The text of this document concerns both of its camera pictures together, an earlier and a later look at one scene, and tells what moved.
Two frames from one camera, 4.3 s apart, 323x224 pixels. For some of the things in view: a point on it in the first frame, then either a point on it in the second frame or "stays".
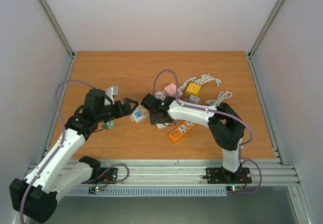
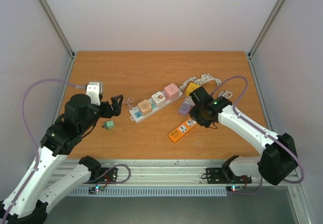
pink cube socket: (170, 90) stays
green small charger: (109, 124) stays
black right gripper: (156, 116) → (199, 99)
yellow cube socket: (193, 89) stays
